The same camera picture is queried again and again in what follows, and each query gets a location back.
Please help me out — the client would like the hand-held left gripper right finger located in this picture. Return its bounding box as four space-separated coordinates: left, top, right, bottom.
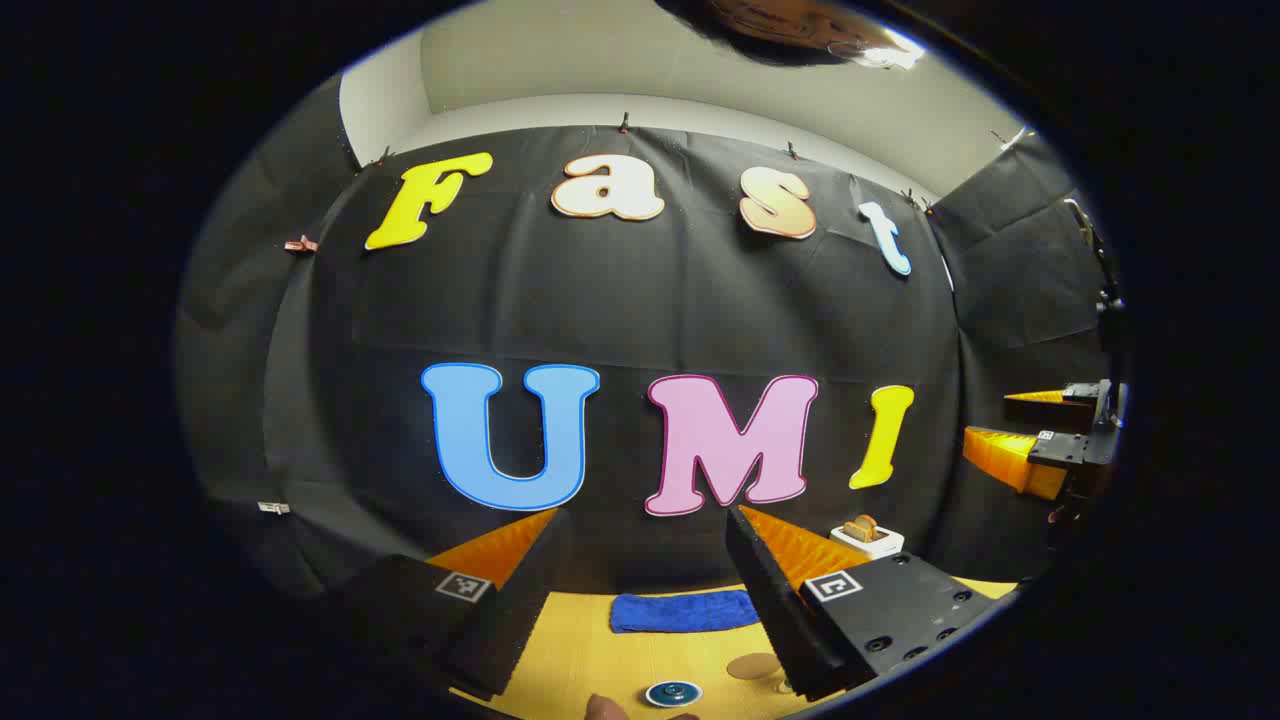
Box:
725 504 1023 703

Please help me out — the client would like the white toaster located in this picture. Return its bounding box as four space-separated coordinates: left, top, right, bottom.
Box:
830 525 906 560

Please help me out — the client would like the black backdrop cloth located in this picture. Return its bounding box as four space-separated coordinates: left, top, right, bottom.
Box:
175 75 1126 601

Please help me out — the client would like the blue towel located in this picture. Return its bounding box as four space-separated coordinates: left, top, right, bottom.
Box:
610 590 761 634

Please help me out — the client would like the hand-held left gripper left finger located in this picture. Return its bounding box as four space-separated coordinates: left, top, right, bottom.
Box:
300 508 573 703

